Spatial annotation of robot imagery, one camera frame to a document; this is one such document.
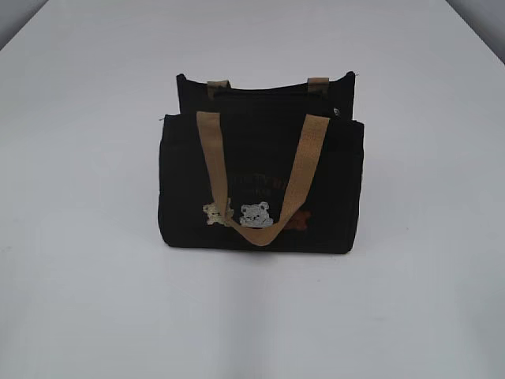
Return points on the black canvas tote bag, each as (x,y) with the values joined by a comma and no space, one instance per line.
(261,129)

